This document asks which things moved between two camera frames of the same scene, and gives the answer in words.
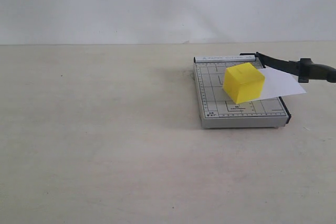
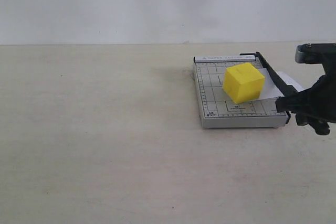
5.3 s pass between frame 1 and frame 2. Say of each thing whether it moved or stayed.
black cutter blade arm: moved
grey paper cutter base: stayed
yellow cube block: stayed
